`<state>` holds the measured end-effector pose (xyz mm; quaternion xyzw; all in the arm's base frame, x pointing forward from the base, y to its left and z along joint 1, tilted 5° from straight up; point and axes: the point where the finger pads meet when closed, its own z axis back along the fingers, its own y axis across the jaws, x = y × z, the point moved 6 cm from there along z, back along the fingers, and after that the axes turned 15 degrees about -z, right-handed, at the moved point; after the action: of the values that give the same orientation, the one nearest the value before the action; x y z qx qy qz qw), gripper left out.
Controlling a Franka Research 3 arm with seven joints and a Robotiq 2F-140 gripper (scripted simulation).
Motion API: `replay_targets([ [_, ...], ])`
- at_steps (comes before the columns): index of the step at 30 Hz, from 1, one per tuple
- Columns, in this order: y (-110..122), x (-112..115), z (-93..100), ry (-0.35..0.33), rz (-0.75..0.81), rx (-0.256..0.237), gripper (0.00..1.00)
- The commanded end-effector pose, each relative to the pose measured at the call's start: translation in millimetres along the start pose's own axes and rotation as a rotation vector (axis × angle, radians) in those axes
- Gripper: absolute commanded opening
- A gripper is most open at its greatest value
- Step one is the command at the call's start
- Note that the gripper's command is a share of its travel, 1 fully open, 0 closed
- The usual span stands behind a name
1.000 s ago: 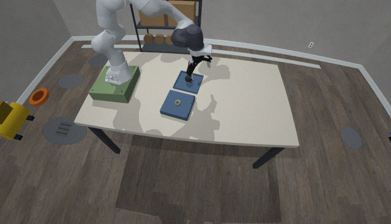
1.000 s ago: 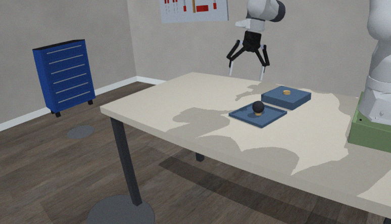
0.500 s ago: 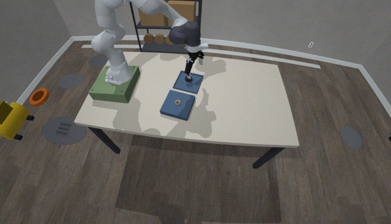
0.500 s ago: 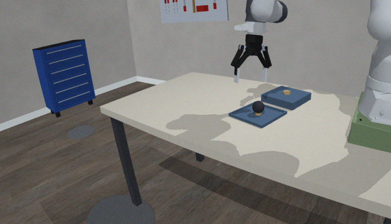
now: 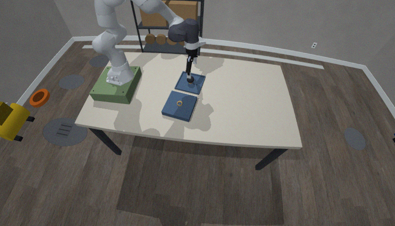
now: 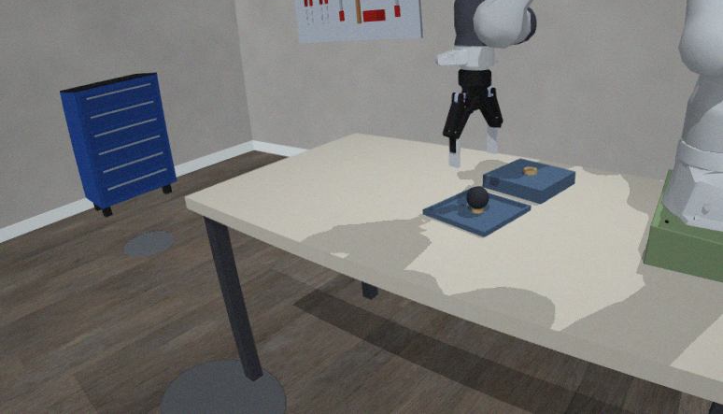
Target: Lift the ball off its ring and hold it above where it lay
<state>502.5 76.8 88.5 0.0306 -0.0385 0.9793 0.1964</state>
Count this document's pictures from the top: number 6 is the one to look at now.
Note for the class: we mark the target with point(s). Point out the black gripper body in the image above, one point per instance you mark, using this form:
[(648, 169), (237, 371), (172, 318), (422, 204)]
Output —
[(474, 83)]

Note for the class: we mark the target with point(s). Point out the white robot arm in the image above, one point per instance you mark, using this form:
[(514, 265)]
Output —
[(695, 190)]

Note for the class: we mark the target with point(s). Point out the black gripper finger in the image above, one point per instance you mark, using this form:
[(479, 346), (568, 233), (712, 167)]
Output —
[(491, 104), (453, 129)]

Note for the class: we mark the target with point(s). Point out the dark grey ball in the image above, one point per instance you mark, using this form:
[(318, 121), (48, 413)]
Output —
[(477, 197)]

